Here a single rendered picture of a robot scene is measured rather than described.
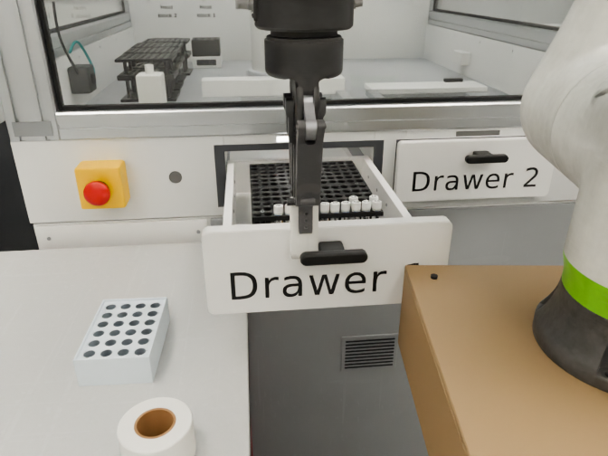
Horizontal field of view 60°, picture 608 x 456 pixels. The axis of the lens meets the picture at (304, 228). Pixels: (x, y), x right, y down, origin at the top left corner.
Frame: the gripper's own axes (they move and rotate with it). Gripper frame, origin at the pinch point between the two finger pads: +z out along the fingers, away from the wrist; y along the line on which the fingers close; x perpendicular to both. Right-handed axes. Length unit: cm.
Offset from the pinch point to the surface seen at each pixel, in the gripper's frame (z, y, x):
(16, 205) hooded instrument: 39, -108, -79
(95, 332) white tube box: 13.9, -2.5, -25.2
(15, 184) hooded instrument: 33, -111, -79
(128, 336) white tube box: 13.8, -1.2, -21.0
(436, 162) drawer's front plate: 4.2, -33.0, 27.0
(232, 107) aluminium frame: -5.7, -35.9, -8.1
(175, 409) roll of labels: 13.3, 12.1, -13.9
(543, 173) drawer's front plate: 7, -33, 47
